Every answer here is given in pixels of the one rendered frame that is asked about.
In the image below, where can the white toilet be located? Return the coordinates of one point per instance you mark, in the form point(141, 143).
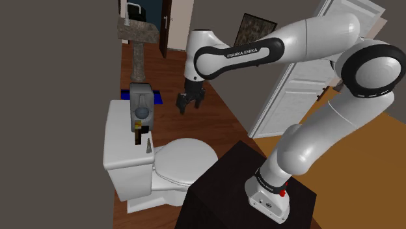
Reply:
point(184, 161)

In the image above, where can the black robot stand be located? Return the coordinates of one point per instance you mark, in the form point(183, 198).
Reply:
point(219, 196)

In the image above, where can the dark brown door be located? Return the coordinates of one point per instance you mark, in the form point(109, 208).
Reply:
point(165, 25)

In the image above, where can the marble pedestal sink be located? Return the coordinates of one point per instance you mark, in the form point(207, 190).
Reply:
point(138, 35)

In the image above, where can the blue floor mat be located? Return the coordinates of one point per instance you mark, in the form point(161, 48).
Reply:
point(157, 96)

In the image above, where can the dark framed wall picture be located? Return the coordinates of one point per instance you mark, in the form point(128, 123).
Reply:
point(253, 30)

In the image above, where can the small brown and yellow bottle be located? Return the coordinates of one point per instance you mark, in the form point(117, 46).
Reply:
point(138, 133)

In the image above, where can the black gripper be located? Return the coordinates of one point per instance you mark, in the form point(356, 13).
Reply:
point(192, 87)

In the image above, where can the small grey cone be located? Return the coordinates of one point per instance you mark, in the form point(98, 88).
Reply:
point(148, 147)

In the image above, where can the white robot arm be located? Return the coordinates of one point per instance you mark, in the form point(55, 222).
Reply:
point(317, 41)

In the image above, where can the grey box with round knob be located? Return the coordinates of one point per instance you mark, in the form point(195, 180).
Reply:
point(142, 101)

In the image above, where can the white panelled door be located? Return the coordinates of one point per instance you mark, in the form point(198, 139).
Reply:
point(295, 92)

